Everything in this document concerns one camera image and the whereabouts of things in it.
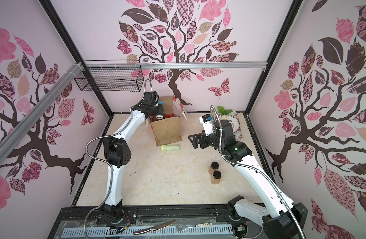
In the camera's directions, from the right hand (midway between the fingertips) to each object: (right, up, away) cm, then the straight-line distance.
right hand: (196, 133), depth 72 cm
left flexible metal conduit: (-38, -11, -13) cm, 42 cm away
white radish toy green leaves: (+26, +16, +46) cm, 55 cm away
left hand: (-23, +14, +26) cm, 37 cm away
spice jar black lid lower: (+11, -24, +6) cm, 27 cm away
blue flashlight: (-22, +10, +21) cm, 32 cm away
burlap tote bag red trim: (-16, +1, +19) cm, 25 cm away
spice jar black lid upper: (+11, -19, +10) cm, 24 cm away
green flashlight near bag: (-14, -11, +24) cm, 29 cm away
